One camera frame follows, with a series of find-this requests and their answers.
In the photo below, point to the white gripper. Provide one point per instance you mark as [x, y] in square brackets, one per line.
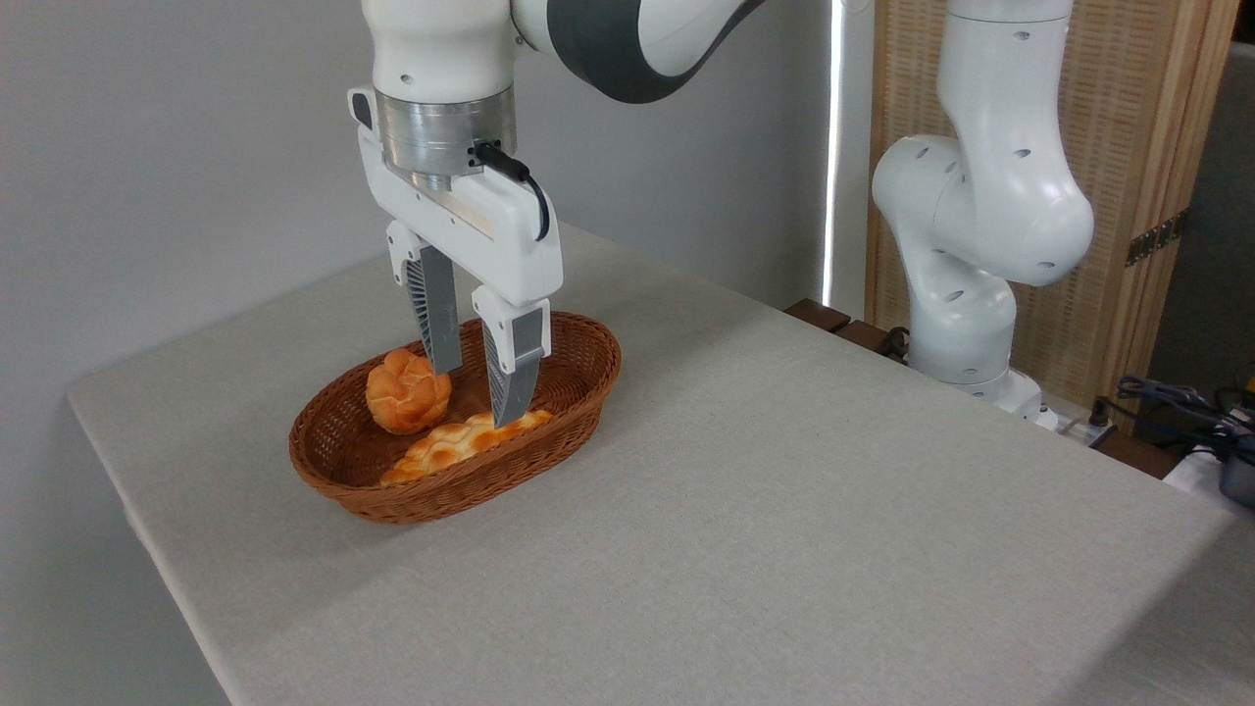
[510, 245]

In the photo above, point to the round orange bread roll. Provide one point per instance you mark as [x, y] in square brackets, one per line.
[397, 402]

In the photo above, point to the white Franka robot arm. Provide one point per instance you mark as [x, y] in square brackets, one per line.
[980, 196]

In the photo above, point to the long braided bread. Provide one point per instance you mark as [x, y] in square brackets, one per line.
[441, 451]

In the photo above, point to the brown wicker basket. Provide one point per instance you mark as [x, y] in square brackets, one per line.
[431, 502]

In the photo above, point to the dark brown wooden block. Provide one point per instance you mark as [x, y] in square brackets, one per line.
[868, 336]
[816, 315]

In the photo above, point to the grey tablecloth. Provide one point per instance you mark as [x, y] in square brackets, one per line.
[784, 539]

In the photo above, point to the wooden rattan folding screen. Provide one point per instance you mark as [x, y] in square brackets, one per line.
[1118, 137]

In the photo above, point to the metal screen hinge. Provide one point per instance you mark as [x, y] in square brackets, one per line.
[1157, 238]

